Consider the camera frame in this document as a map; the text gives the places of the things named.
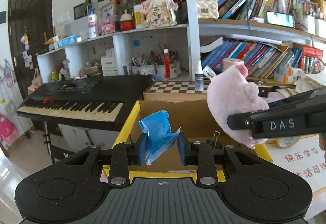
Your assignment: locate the black binder clip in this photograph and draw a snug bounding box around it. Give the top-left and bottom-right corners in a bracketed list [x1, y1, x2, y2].
[206, 131, 223, 149]

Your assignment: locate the white staples box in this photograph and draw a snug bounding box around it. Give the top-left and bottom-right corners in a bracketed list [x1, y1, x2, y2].
[168, 170, 197, 174]

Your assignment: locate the blue wrapper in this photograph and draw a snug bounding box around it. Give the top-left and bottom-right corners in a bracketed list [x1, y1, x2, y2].
[139, 110, 181, 165]

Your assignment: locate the pink plush pig toy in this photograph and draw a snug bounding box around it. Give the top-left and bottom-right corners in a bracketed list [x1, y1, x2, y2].
[207, 64, 269, 149]

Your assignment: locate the stack of papers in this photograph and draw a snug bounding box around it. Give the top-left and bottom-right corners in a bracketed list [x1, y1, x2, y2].
[294, 70, 326, 93]

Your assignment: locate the yellow cardboard box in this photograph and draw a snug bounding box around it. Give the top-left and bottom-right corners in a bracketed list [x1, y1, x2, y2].
[101, 99, 274, 184]

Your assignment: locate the cartoon desk mat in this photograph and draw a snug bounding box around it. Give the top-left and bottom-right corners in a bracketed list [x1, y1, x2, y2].
[266, 135, 325, 193]

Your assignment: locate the black stapler case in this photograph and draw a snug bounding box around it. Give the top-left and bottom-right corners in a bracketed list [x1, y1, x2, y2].
[255, 80, 270, 98]

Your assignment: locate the black electronic keyboard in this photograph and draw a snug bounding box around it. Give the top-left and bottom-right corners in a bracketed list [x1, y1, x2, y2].
[17, 75, 152, 131]

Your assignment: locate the wooden chessboard box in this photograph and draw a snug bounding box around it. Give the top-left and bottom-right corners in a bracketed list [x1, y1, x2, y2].
[143, 80, 209, 102]

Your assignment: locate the row of books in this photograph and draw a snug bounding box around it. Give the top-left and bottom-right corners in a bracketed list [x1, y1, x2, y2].
[200, 37, 324, 79]

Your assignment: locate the white spray bottle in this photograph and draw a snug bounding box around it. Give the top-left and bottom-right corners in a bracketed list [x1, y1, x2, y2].
[195, 60, 204, 92]

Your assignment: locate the red chinese knot tassel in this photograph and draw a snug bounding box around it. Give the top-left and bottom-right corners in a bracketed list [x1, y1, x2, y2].
[164, 48, 171, 79]

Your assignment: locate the pink cylindrical pen holder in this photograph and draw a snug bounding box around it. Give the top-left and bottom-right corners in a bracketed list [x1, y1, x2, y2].
[223, 58, 244, 71]

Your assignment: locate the white bookshelf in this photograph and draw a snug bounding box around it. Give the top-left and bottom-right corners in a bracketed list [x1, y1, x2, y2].
[36, 0, 326, 84]

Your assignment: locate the white lotion bottle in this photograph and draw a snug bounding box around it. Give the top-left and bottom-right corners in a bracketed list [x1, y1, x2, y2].
[88, 8, 98, 39]

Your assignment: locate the white quilted handbag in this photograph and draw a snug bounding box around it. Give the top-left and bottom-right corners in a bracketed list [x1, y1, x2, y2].
[196, 0, 219, 19]

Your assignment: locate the pink pig ornament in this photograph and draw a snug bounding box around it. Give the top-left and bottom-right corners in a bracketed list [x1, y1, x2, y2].
[141, 0, 178, 28]

